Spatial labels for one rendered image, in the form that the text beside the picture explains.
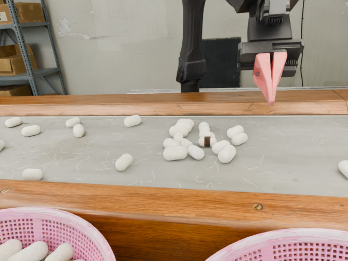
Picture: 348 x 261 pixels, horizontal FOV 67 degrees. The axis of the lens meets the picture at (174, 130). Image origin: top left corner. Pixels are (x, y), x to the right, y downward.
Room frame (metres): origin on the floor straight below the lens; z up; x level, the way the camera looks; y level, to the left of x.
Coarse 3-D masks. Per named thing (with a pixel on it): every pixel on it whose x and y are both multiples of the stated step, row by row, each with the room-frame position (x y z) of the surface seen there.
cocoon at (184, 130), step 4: (172, 128) 0.45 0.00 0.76; (176, 128) 0.45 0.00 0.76; (180, 128) 0.45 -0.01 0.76; (184, 128) 0.45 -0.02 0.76; (172, 132) 0.45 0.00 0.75; (176, 132) 0.45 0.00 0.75; (180, 132) 0.45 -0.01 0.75; (184, 132) 0.44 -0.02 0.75; (172, 136) 0.45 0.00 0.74; (184, 136) 0.45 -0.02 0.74
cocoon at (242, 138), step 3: (237, 135) 0.40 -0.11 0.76; (240, 135) 0.40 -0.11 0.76; (243, 135) 0.40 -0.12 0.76; (246, 135) 0.41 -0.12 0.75; (234, 138) 0.40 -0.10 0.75; (237, 138) 0.40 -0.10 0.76; (240, 138) 0.40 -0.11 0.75; (243, 138) 0.40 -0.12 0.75; (246, 138) 0.40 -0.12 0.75; (234, 141) 0.40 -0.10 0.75; (237, 141) 0.39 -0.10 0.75; (240, 141) 0.40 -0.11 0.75; (243, 141) 0.40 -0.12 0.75; (234, 144) 0.40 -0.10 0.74; (237, 144) 0.40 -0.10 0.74
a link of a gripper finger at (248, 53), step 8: (248, 48) 0.44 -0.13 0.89; (256, 48) 0.44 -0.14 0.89; (264, 48) 0.44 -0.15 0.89; (240, 56) 0.44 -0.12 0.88; (248, 56) 0.44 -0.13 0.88; (272, 56) 0.43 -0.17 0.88; (280, 56) 0.42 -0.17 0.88; (272, 64) 0.43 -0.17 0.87; (280, 64) 0.41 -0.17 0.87; (272, 72) 0.42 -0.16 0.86; (280, 72) 0.41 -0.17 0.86; (272, 80) 0.41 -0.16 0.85; (272, 88) 0.40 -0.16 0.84; (272, 96) 0.39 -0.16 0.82; (272, 104) 0.40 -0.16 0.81
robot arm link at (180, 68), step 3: (180, 66) 0.84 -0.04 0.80; (180, 69) 0.84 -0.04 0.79; (183, 69) 0.83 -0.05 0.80; (177, 72) 0.87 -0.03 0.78; (180, 72) 0.84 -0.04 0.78; (183, 72) 0.83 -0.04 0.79; (177, 75) 0.87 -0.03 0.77; (180, 75) 0.84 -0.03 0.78; (183, 75) 0.84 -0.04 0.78; (204, 75) 0.87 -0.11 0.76; (177, 78) 0.87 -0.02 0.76; (180, 78) 0.84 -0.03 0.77; (198, 78) 0.87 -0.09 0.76; (201, 78) 0.87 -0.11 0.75; (177, 81) 0.87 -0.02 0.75; (180, 81) 0.85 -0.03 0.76; (183, 81) 0.85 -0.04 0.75; (186, 81) 0.85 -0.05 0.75; (189, 81) 0.86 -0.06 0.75
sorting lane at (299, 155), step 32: (0, 128) 0.58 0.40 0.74; (64, 128) 0.55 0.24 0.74; (96, 128) 0.53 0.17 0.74; (128, 128) 0.52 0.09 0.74; (160, 128) 0.50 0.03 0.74; (192, 128) 0.49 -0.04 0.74; (224, 128) 0.48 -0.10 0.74; (256, 128) 0.46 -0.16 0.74; (288, 128) 0.45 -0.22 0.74; (320, 128) 0.44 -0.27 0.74; (0, 160) 0.42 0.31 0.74; (32, 160) 0.41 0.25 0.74; (64, 160) 0.40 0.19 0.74; (96, 160) 0.39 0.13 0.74; (160, 160) 0.37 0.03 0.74; (192, 160) 0.36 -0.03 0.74; (256, 160) 0.35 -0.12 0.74; (288, 160) 0.34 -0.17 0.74; (320, 160) 0.33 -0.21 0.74; (288, 192) 0.27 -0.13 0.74; (320, 192) 0.26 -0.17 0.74
